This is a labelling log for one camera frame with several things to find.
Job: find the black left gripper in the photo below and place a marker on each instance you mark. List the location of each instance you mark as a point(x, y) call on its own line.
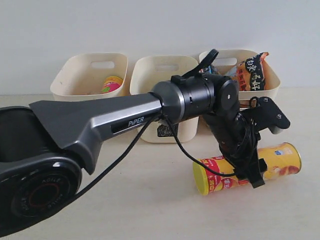
point(238, 134)

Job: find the yellow Lays chips can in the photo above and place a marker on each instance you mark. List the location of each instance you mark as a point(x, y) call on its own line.
point(281, 160)

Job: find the orange noodle packet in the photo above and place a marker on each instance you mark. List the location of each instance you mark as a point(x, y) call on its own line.
point(249, 73)

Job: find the blue snack bag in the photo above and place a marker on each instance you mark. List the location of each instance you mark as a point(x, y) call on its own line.
point(210, 69)

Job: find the pink Lays chips can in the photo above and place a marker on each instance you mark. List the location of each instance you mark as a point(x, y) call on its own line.
point(111, 84)

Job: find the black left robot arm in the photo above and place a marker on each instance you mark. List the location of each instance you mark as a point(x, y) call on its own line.
point(45, 147)

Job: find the cream right plastic bin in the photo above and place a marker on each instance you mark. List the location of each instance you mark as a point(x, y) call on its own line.
point(227, 59)

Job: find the cream plastic bin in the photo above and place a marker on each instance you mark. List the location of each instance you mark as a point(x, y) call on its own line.
point(227, 59)
point(146, 73)
point(82, 76)

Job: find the cream middle plastic bin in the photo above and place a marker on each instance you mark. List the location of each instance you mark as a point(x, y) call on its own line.
point(146, 73)

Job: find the cream left plastic bin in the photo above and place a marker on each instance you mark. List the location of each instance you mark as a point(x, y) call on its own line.
point(82, 76)

